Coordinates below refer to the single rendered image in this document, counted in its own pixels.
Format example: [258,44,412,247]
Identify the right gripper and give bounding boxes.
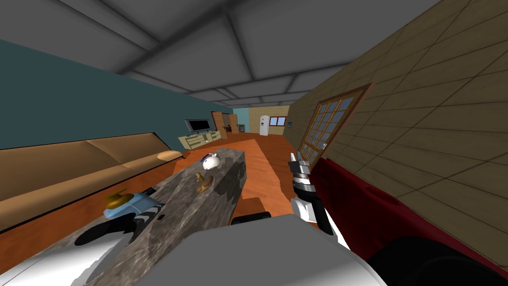
[288,152,312,178]

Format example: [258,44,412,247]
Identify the white teapot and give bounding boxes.
[201,152,221,171]

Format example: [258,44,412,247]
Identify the brown sofa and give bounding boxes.
[0,132,184,234]

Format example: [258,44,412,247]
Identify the red sofa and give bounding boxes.
[309,156,508,280]

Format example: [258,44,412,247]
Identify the black television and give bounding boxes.
[185,119,213,134]

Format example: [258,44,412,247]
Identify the brown wooden door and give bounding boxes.
[211,111,240,140]

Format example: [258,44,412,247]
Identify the grey marble table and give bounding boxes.
[37,147,248,286]

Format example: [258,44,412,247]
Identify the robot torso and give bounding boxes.
[134,212,390,286]

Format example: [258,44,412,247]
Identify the light blue object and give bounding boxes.
[103,192,164,219]

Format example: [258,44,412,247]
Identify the brown lattice window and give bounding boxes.
[297,82,374,169]

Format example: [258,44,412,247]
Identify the beige television stand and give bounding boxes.
[178,131,223,151]

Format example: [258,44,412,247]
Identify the golden round object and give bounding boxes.
[104,188,135,210]

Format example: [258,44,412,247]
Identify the brown wooden object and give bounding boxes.
[195,171,215,194]

